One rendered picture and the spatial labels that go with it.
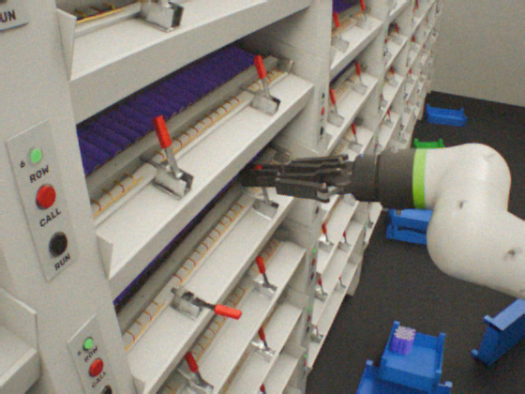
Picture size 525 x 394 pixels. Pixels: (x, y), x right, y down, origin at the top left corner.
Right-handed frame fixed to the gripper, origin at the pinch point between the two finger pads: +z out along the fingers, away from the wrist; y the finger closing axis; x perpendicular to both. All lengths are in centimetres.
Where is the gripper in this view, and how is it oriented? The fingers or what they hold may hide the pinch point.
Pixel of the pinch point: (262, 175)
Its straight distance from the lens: 84.8
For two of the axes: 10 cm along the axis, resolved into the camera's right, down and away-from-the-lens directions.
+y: 4.0, -4.7, 7.9
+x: -1.8, -8.8, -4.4
